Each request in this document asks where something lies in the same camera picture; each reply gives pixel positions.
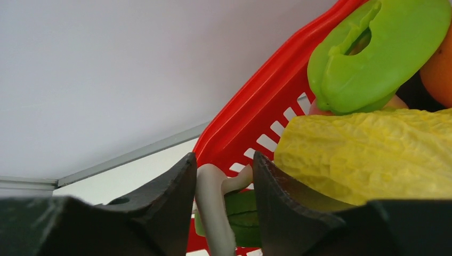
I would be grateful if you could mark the orange toy orange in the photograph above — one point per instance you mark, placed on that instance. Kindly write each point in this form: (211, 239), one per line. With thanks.
(436, 72)

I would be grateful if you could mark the green toy pepper slice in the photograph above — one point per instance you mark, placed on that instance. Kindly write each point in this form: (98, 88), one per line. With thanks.
(363, 61)

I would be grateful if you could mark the white toy mushroom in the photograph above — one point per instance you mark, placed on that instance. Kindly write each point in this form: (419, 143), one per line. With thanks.
(212, 184)

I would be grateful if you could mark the yellow white napa cabbage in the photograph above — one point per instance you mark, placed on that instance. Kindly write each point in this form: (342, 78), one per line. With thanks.
(387, 154)

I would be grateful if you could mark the green bok choy toy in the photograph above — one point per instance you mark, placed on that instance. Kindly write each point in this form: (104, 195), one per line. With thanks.
(241, 212)

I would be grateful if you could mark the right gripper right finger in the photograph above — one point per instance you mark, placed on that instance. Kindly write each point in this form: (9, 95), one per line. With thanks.
(286, 226)

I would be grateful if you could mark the red plastic basket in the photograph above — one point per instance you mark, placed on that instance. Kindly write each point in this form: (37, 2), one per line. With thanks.
(255, 117)

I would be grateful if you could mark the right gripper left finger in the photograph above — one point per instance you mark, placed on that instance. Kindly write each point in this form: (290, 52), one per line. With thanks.
(159, 212)

